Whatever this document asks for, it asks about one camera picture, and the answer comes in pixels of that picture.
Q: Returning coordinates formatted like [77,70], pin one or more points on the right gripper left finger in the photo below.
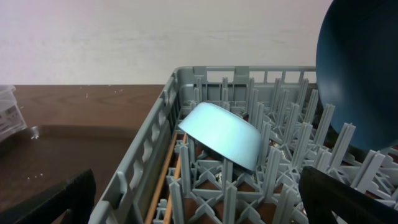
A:
[73,198]

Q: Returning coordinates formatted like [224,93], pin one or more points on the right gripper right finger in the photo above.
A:
[324,197]

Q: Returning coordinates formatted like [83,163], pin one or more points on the light blue rice bowl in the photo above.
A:
[225,133]

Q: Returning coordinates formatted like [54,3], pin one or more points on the dark blue plate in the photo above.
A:
[356,69]

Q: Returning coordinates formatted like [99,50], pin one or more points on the grey dishwasher rack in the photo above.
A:
[281,103]

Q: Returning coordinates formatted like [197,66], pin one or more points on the brown serving tray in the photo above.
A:
[39,157]

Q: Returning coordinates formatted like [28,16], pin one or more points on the clear plastic bin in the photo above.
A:
[11,118]

